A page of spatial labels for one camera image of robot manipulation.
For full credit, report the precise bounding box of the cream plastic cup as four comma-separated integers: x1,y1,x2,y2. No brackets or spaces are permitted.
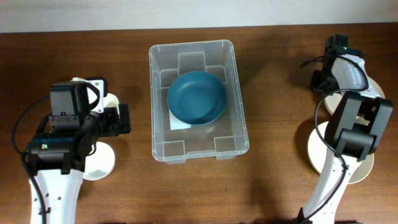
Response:
103,93,119,109

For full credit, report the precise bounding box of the dark blue plate bowl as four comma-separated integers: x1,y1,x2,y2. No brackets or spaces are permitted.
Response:
167,71,228,126

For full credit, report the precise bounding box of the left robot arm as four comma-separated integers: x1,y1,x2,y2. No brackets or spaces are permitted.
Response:
21,77,131,223

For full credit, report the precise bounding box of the clear plastic storage bin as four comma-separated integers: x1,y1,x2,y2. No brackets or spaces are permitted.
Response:
149,40,249,164

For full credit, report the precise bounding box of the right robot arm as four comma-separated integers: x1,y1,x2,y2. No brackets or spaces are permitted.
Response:
294,34,394,223

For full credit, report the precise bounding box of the beige large bowl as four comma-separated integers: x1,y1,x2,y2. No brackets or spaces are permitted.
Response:
324,77,385,114

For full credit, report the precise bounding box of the white small bowl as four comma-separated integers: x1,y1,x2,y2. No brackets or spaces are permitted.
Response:
83,142,116,181

